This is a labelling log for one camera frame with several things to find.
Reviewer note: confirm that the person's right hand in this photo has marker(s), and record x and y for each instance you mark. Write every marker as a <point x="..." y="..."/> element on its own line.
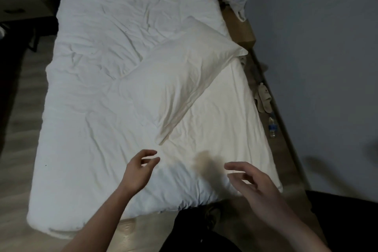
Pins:
<point x="262" y="195"/>

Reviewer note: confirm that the person's left hand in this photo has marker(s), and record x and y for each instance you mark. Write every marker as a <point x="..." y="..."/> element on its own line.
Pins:
<point x="137" y="175"/>

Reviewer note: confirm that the white neighbouring bed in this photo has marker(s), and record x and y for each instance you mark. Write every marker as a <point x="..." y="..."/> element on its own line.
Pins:
<point x="88" y="142"/>

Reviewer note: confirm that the white pillow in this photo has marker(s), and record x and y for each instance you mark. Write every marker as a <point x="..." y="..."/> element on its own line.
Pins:
<point x="183" y="74"/>

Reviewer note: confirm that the person's left forearm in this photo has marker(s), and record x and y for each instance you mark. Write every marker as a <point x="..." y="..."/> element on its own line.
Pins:
<point x="97" y="225"/>

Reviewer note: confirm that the person's black trousers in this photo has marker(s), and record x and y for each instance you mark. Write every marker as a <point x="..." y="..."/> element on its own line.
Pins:
<point x="189" y="231"/>

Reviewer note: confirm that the plastic bottle with blue label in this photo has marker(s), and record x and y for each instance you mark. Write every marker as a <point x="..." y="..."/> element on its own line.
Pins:
<point x="272" y="127"/>

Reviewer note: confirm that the beige slipper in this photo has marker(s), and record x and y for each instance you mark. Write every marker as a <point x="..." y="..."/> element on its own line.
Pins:
<point x="266" y="98"/>
<point x="258" y="104"/>

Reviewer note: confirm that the cardboard box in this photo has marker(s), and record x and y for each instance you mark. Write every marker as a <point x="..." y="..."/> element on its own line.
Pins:
<point x="240" y="31"/>

